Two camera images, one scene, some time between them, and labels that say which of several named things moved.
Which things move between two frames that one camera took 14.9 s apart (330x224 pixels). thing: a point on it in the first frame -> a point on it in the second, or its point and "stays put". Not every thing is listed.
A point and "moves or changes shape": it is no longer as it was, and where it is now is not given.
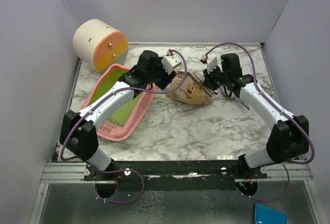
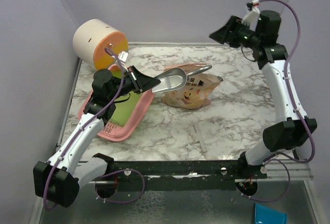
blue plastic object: [264, 214] stays put
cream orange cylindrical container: [99, 45] stays put
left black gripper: [167, 78] -> [141, 82]
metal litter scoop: [241, 101] moves or changes shape
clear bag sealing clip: [209, 91] -> [198, 137]
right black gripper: [208, 81] -> [226, 33]
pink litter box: [119, 125] stays put
